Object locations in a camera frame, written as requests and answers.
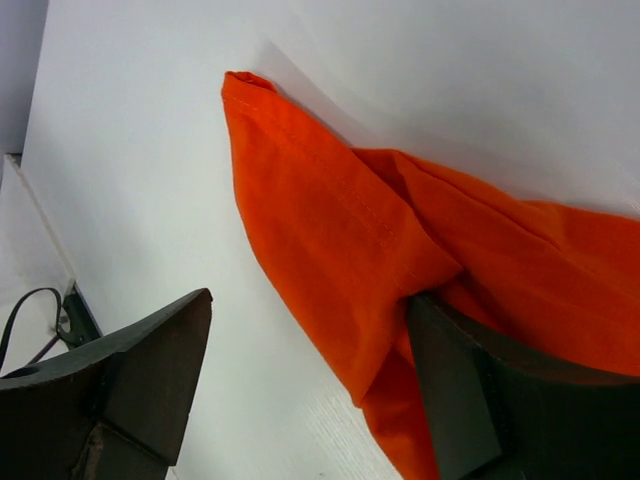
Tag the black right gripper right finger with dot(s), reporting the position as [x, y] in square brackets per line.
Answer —
[499, 409]

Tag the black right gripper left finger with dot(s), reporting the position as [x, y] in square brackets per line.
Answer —
[114, 408]

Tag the orange t shirt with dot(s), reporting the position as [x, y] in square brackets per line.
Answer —
[346, 235]

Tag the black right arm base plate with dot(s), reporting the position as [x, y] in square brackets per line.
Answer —
[41, 321]

